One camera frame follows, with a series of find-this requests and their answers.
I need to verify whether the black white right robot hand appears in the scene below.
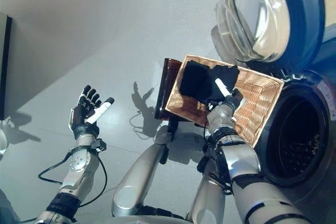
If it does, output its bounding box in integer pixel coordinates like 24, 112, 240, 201
206, 78, 247, 112

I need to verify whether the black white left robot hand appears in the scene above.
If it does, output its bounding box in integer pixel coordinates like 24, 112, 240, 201
68, 84, 116, 138

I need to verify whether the grey front-load washing machine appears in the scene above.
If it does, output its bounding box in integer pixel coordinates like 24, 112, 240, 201
251, 24, 336, 224

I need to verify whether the round glass washing machine door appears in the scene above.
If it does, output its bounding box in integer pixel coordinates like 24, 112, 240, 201
211, 0, 326, 75

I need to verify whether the woven wicker basket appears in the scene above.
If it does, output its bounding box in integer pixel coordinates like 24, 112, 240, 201
163, 55, 286, 148

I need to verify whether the silver left robot leg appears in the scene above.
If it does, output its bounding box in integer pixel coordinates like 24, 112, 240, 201
111, 119, 181, 218

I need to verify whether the silver robot leg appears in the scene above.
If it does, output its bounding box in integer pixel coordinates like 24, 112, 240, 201
111, 119, 181, 218
187, 153, 234, 224

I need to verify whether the white rounded object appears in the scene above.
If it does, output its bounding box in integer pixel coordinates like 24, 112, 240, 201
0, 126, 8, 162

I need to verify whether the grey cabinet with dark edge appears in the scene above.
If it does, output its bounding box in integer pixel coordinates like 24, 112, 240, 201
0, 13, 13, 121

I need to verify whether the silver right robot leg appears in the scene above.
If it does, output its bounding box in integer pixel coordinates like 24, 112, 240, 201
187, 153, 234, 224

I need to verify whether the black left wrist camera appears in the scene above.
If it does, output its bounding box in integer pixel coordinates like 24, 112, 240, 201
91, 138, 107, 153

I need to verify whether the thin black camera cable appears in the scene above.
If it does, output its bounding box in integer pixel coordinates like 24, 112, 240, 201
78, 150, 108, 206

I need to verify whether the thick black wrist cable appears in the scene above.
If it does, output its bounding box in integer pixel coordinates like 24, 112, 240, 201
38, 153, 77, 185

